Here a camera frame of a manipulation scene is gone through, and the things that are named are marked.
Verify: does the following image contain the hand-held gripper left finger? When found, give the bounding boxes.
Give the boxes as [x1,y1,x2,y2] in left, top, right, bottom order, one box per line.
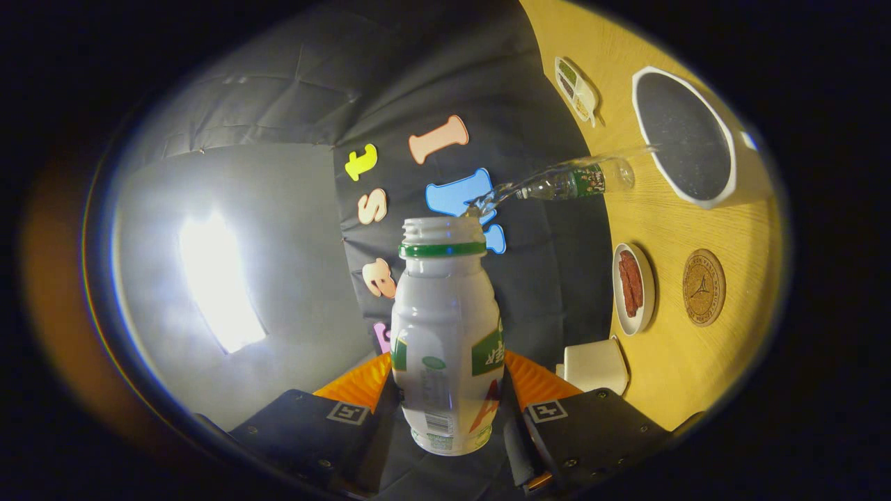
[228,351,402,498]

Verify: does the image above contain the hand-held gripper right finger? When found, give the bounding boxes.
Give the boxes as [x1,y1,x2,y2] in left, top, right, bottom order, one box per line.
[500,348,673,497]

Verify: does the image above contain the white juice bottle green label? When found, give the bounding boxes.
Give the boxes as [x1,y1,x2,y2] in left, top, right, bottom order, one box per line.
[388,216,505,458]

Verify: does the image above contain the round cork coaster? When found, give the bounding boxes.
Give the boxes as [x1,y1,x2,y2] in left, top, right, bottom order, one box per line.
[682,248,727,328]

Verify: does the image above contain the white cup dark inside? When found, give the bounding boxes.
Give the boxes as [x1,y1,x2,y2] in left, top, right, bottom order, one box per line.
[631,66,773,210]

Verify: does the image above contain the clear plastic water bottle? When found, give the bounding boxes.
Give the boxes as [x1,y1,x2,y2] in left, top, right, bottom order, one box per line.
[515,157,636,203]

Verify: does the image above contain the cream toaster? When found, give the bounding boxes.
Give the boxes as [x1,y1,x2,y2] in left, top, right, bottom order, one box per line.
[555,337,631,397]

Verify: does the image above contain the white round plate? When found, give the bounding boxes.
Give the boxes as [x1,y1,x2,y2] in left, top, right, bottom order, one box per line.
[612,242,657,337]

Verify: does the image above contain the red meat strips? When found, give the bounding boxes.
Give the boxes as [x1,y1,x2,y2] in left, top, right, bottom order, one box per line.
[619,250,645,319]

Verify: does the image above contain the bright ceiling light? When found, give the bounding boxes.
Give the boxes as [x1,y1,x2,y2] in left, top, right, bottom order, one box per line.
[178,211,269,356]

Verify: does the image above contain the wooden table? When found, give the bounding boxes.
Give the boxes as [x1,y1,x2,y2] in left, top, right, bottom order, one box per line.
[519,0,787,432]

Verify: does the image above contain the white divided dish with beans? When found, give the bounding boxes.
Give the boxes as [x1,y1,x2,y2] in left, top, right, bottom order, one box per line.
[554,56,600,129]

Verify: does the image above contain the black backdrop cloth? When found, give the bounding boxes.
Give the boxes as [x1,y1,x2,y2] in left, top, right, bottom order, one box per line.
[122,0,617,501]

